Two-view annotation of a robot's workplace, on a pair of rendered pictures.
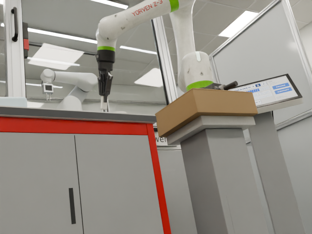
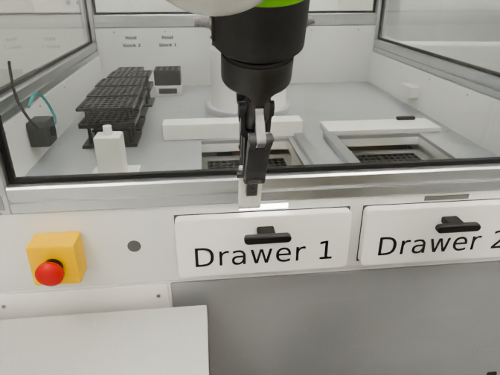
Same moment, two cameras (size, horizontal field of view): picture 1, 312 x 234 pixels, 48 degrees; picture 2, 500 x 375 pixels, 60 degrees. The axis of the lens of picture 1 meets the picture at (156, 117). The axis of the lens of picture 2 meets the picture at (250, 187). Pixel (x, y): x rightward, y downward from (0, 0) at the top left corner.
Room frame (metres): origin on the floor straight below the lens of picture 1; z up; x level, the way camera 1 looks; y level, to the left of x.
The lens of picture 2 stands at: (1.18, -0.02, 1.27)
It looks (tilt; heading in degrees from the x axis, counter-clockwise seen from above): 25 degrees down; 31
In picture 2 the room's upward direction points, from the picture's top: straight up
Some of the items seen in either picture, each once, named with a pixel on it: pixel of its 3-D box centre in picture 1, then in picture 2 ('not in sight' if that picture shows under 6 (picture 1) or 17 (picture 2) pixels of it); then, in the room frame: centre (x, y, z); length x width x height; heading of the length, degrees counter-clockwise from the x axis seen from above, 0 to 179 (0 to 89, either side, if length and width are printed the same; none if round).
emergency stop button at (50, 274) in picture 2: not in sight; (50, 271); (1.48, 0.51, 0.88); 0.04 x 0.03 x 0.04; 127
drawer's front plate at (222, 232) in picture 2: not in sight; (263, 242); (1.72, 0.27, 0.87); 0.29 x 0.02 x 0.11; 127
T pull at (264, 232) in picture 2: not in sight; (266, 234); (1.70, 0.26, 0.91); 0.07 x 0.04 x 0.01; 127
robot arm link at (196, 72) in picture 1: (197, 74); not in sight; (1.49, -0.22, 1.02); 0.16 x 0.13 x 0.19; 7
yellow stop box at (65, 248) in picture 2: not in sight; (57, 259); (1.51, 0.53, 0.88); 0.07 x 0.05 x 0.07; 127
